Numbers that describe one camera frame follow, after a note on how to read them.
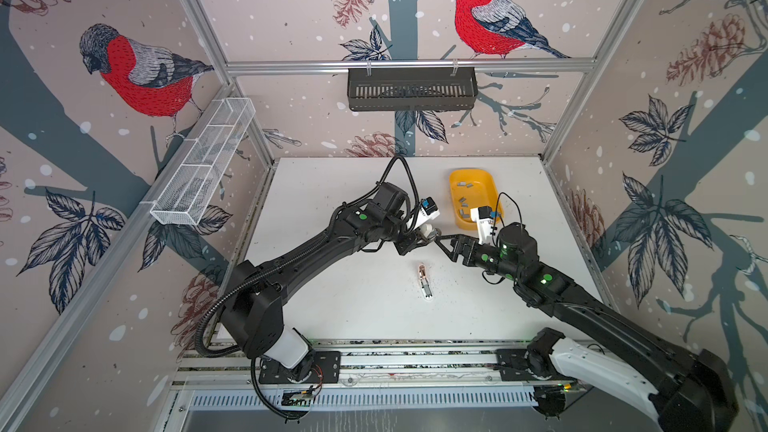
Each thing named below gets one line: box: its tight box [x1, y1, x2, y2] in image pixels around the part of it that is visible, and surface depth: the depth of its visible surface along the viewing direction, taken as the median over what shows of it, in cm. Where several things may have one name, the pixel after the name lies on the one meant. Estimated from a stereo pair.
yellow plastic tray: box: [450, 169, 504, 231], surface depth 113 cm
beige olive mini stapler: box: [420, 223, 438, 239], surface depth 76 cm
